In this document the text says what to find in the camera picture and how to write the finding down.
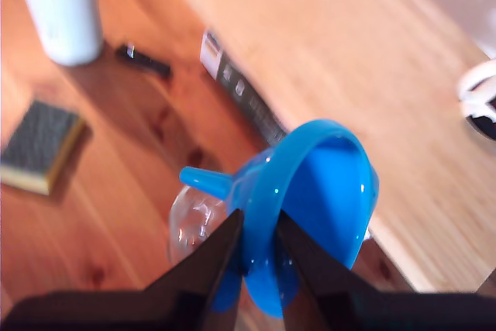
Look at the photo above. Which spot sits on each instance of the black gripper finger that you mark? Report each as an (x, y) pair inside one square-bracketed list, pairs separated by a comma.
[(310, 276), (209, 265)]

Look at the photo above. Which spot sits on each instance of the yellow sponge green scourer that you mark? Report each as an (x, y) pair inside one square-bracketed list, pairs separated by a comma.
[(38, 145)]

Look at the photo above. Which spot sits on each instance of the blue plastic funnel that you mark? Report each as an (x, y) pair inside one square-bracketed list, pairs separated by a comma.
[(325, 191)]

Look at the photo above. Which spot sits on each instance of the wooden IKEA board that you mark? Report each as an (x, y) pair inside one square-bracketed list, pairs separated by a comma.
[(329, 56)]

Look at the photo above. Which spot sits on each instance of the white Google steel bottle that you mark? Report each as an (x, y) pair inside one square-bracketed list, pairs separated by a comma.
[(62, 9)]

